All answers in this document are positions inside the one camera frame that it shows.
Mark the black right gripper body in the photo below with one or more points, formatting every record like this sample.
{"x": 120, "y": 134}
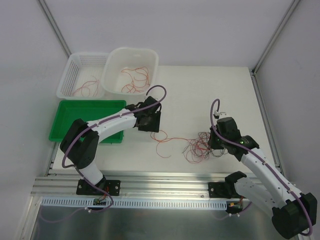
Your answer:
{"x": 215, "y": 141}

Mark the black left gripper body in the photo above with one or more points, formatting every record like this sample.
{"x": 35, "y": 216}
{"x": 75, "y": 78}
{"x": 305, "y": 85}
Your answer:
{"x": 150, "y": 122}

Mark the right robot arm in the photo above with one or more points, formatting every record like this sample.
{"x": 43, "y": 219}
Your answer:
{"x": 291, "y": 211}

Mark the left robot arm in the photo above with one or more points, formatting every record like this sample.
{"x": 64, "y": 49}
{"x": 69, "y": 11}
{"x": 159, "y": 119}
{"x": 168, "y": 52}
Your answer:
{"x": 81, "y": 140}

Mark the white plastic tub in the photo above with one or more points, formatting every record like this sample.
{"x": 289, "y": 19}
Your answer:
{"x": 129, "y": 73}

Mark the white perforated basket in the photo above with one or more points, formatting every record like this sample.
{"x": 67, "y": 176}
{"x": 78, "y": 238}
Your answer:
{"x": 82, "y": 75}

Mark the green plastic tray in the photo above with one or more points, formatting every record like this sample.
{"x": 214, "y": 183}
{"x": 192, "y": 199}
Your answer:
{"x": 88, "y": 110}

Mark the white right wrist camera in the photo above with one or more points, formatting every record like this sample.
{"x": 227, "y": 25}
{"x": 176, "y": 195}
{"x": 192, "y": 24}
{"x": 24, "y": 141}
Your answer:
{"x": 219, "y": 115}

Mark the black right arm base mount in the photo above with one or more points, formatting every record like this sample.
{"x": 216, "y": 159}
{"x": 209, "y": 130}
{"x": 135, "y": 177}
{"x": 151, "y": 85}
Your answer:
{"x": 222, "y": 190}

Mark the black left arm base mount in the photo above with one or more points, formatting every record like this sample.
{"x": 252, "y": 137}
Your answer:
{"x": 112, "y": 187}

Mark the right aluminium frame post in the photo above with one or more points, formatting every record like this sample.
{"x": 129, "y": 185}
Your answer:
{"x": 276, "y": 34}

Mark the aluminium frame post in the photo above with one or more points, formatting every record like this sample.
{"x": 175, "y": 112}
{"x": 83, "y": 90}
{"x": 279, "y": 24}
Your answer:
{"x": 276, "y": 34}
{"x": 54, "y": 26}

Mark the aluminium extrusion rail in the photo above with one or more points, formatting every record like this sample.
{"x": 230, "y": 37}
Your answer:
{"x": 135, "y": 185}

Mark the white slotted cable duct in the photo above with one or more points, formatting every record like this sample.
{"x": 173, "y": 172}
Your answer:
{"x": 130, "y": 203}

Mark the left aluminium frame post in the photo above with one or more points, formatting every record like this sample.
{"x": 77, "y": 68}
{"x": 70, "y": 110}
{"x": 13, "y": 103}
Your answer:
{"x": 54, "y": 26}

